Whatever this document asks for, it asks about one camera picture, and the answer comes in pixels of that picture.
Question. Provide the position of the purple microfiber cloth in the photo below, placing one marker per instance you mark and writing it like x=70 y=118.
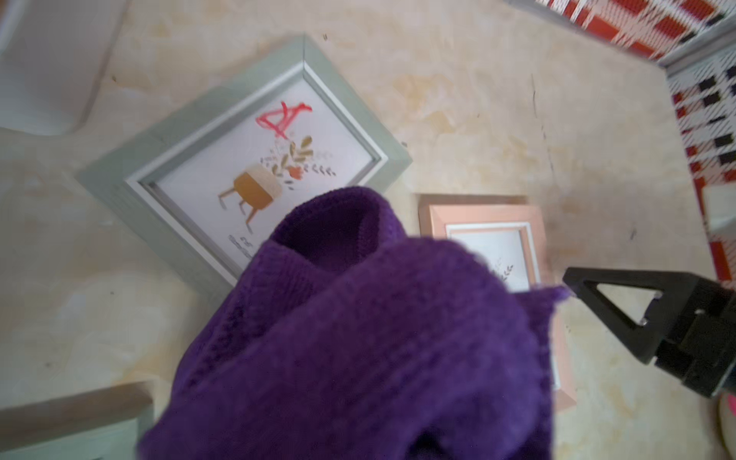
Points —
x=346 y=339

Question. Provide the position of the pink picture frame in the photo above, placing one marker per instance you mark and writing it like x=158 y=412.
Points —
x=506 y=232

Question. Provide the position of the green frame near arm base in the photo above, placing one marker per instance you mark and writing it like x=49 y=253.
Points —
x=102 y=424

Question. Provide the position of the white box wooden lid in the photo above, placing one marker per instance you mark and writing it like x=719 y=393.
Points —
x=53 y=56

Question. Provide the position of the green frame tilted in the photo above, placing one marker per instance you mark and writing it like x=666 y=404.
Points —
x=206 y=187

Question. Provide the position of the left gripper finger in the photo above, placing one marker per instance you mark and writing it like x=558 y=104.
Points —
x=645 y=310

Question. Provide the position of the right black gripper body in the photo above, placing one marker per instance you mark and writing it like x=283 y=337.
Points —
x=699 y=351

